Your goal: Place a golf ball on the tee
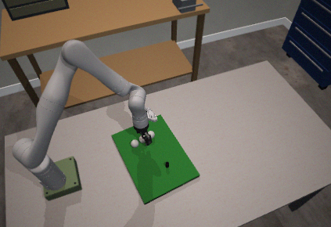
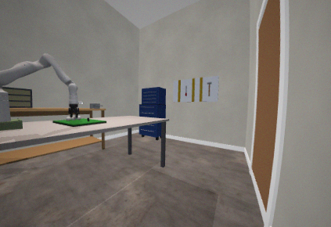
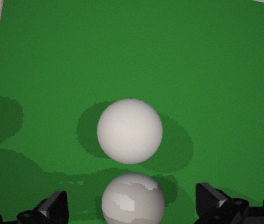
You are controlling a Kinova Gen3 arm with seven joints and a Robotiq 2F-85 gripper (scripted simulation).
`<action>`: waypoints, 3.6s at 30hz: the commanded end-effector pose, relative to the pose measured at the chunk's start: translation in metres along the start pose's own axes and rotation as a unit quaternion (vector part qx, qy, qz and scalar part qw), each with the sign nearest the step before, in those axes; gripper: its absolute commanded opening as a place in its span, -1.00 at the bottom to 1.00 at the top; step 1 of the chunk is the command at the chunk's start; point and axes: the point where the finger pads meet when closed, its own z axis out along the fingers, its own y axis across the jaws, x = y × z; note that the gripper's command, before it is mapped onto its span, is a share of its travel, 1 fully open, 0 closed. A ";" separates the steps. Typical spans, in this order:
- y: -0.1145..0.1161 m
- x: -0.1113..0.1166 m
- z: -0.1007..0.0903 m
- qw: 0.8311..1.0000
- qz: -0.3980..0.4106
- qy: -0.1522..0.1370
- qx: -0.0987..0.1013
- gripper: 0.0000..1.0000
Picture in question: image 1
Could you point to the white ball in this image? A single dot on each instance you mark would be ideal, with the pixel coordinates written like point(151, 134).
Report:
point(141, 139)
point(134, 143)
point(152, 134)

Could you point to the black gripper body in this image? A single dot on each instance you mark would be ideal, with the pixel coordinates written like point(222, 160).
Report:
point(142, 130)

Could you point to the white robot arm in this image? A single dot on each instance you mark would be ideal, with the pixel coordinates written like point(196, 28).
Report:
point(53, 100)

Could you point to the green flat mat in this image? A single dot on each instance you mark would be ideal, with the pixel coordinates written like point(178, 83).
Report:
point(158, 168)

